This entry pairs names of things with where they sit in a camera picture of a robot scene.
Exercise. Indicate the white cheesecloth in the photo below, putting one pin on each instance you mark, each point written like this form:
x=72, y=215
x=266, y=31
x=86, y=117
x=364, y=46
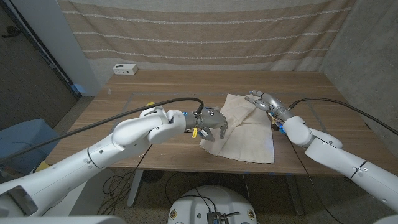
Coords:
x=248, y=137

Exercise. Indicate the beige striped backdrop cloth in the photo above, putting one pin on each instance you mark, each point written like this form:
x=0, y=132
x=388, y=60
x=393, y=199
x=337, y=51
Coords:
x=202, y=31

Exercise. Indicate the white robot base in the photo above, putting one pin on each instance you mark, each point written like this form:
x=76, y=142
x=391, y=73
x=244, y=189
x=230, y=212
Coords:
x=199, y=202

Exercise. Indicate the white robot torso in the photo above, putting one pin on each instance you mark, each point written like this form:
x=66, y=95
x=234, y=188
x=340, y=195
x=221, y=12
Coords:
x=62, y=220

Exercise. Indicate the yellow floor object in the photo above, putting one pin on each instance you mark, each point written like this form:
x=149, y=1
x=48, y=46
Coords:
x=42, y=167

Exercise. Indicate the white power strip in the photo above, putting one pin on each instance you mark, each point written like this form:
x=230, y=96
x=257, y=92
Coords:
x=125, y=69

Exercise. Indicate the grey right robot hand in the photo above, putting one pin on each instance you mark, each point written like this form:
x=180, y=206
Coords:
x=264, y=99

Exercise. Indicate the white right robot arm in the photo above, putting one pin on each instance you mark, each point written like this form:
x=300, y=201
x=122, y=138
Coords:
x=329, y=152

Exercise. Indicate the black device box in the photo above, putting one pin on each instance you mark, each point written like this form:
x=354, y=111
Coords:
x=214, y=217

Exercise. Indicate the white table leg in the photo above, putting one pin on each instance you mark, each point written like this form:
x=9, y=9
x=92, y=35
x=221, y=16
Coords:
x=135, y=186
x=293, y=196

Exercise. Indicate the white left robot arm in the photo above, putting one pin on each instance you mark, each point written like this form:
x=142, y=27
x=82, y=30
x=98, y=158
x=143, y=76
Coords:
x=133, y=133

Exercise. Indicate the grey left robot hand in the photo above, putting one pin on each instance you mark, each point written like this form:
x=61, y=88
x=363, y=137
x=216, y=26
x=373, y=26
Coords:
x=213, y=119

